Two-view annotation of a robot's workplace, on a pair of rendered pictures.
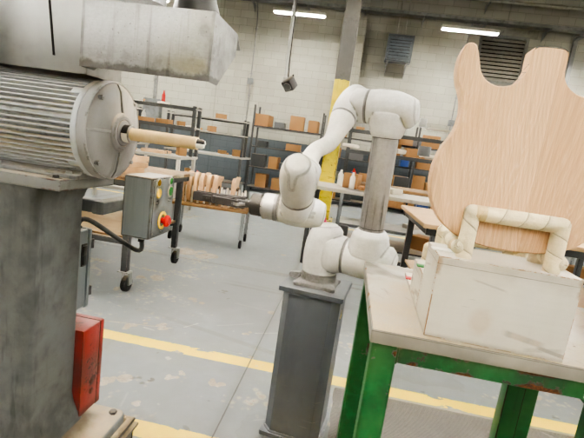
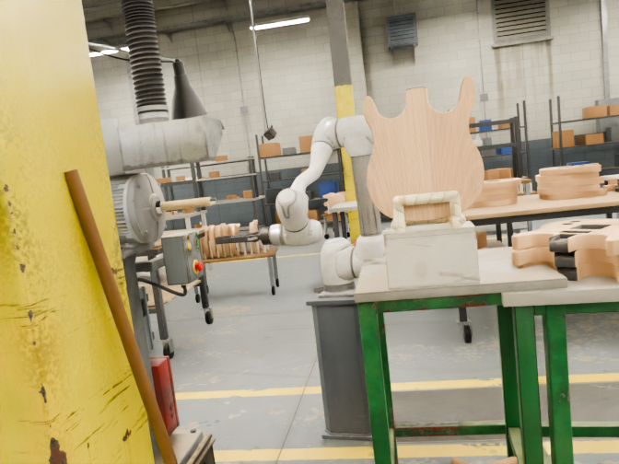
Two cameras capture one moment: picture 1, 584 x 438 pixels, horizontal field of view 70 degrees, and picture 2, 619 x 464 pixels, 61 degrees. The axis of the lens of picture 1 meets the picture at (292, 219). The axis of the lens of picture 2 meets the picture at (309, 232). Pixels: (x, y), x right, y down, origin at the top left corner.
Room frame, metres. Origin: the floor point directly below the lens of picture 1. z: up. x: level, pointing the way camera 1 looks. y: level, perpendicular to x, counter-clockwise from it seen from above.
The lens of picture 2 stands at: (-0.77, -0.16, 1.32)
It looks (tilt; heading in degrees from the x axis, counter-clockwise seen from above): 7 degrees down; 3
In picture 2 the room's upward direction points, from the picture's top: 7 degrees counter-clockwise
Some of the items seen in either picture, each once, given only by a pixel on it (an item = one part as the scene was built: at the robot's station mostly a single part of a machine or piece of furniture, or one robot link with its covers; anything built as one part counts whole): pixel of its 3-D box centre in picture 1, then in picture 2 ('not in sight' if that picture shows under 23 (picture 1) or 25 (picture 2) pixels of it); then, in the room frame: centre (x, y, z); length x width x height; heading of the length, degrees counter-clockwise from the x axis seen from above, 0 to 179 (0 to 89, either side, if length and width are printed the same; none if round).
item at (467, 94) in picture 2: not in sight; (461, 95); (0.85, -0.58, 1.49); 0.07 x 0.04 x 0.10; 81
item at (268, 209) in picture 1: (270, 206); (277, 235); (1.39, 0.08, 1.07); 0.09 x 0.06 x 0.09; 173
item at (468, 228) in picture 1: (467, 235); (399, 216); (0.85, -0.36, 1.15); 0.03 x 0.03 x 0.09
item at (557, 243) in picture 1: (555, 248); (455, 211); (0.82, -0.52, 1.15); 0.03 x 0.03 x 0.09
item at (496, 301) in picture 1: (489, 296); (430, 254); (0.88, -0.45, 1.02); 0.27 x 0.15 x 0.17; 82
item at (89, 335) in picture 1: (59, 351); (141, 390); (1.31, 0.71, 0.49); 0.25 x 0.12 x 0.37; 83
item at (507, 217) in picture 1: (516, 219); (426, 198); (0.83, -0.44, 1.20); 0.20 x 0.03 x 0.03; 81
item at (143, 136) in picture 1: (164, 138); (186, 203); (1.10, 0.36, 1.25); 0.18 x 0.03 x 0.03; 83
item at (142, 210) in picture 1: (124, 210); (166, 266); (1.37, 0.55, 0.99); 0.24 x 0.21 x 0.26; 83
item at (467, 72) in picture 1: (474, 68); (375, 110); (0.89, -0.32, 1.48); 0.07 x 0.04 x 0.09; 81
